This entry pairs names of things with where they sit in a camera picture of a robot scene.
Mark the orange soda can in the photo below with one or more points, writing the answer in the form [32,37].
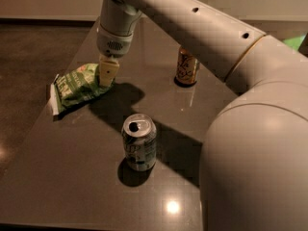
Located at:
[187,68]

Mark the silver green soda can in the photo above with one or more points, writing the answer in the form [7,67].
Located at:
[139,140]

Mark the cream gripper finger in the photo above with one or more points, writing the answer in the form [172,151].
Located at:
[108,68]

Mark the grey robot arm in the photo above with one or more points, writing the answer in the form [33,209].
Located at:
[253,170]

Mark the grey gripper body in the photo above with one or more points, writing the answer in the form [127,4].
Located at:
[115,44]

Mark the green jalapeno chip bag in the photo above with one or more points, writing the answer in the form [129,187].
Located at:
[77,87]

